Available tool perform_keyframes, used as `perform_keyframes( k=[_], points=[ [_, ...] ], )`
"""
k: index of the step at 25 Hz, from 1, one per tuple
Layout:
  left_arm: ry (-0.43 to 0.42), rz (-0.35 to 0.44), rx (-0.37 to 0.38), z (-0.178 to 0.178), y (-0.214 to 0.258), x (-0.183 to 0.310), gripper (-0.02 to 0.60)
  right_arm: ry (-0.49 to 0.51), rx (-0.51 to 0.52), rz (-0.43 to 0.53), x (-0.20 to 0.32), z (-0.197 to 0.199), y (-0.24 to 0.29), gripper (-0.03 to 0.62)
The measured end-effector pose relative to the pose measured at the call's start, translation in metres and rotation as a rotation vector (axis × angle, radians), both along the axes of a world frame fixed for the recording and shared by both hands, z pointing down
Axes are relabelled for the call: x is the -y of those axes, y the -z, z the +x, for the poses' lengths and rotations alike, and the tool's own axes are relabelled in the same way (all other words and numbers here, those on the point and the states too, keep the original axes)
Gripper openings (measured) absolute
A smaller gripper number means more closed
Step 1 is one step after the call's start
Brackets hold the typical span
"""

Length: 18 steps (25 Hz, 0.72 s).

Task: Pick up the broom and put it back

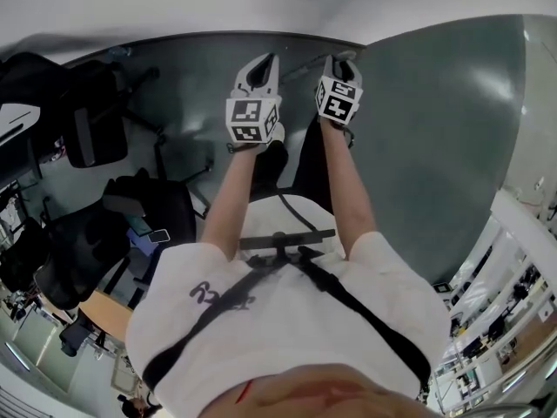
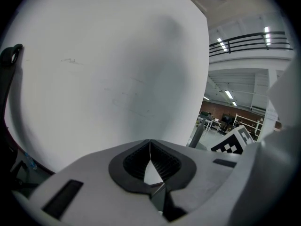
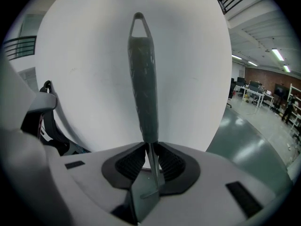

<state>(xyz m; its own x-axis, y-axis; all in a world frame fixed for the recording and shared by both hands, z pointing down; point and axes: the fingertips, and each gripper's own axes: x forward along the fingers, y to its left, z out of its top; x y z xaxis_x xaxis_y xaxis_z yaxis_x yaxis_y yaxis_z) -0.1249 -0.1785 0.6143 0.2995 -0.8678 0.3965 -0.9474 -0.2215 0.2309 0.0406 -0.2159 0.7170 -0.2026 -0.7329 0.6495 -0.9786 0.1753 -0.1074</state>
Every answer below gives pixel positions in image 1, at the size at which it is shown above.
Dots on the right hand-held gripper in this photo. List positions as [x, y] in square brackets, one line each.
[339, 100]

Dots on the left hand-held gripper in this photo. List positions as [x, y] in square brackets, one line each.
[252, 120]

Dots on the person's left forearm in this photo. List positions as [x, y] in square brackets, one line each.
[230, 198]

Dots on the person's right forearm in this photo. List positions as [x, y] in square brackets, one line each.
[348, 190]

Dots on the person's left white shoe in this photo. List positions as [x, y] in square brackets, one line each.
[276, 134]

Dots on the black trousers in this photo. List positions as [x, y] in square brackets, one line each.
[311, 168]

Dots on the black office chair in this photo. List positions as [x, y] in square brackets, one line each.
[95, 129]
[87, 251]
[74, 333]

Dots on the smartphone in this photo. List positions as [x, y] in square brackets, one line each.
[159, 235]

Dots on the blue box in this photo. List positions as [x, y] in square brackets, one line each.
[138, 242]

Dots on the small black screen device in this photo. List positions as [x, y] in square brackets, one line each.
[442, 288]

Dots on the white table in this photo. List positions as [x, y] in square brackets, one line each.
[19, 120]

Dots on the white t-shirt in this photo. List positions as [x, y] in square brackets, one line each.
[283, 320]

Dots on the wooden desk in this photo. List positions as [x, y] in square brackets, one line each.
[109, 314]

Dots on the row of cluttered office desks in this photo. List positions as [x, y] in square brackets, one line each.
[478, 346]

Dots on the person's head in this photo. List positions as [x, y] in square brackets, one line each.
[326, 394]

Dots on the black balcony railing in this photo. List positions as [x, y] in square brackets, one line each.
[22, 403]

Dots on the black chest-mounted camera bar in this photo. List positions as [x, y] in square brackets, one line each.
[283, 238]

